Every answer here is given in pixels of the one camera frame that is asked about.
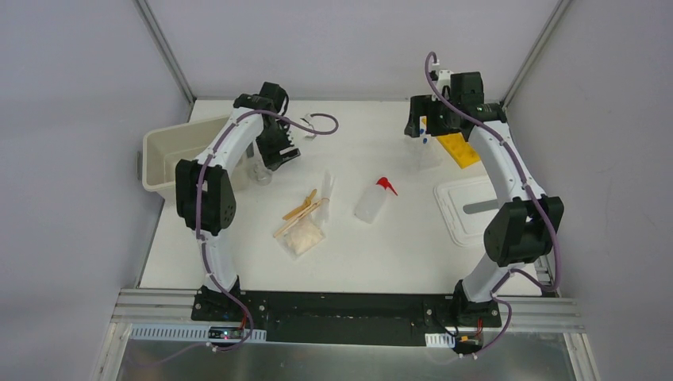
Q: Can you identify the clear plastic tube rack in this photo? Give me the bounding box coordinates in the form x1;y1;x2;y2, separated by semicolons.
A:
411;137;442;171

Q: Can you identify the small glass flask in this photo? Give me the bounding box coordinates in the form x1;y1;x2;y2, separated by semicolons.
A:
248;159;273;187

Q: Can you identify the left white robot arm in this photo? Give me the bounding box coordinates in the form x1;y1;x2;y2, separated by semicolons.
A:
175;82;300;321

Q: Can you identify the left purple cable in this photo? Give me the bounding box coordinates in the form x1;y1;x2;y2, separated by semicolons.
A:
194;109;340;353

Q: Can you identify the bag of white powder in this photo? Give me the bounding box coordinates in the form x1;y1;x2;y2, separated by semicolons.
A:
281;220;325;258

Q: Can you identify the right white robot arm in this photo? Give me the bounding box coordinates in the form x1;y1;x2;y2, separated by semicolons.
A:
404;69;564;325

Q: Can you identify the yellow test tube rack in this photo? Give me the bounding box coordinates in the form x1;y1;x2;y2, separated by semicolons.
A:
415;116;480;169

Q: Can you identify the purple cable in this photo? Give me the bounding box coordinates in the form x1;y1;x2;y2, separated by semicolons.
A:
425;51;563;360
194;109;340;353

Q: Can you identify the beige plastic bin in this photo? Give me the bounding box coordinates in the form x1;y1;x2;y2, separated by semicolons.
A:
140;115;229;203

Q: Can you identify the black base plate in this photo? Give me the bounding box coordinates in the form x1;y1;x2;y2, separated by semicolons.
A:
191;287;502;347

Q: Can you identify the aluminium frame rail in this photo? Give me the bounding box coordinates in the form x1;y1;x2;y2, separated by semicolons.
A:
111;288;197;324

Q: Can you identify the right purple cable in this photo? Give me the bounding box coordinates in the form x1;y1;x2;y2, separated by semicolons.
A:
425;51;563;360

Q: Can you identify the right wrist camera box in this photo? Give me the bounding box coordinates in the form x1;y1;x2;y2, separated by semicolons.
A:
435;69;453;90

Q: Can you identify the white bin lid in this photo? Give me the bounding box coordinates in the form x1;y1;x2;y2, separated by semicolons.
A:
433;176;499;248

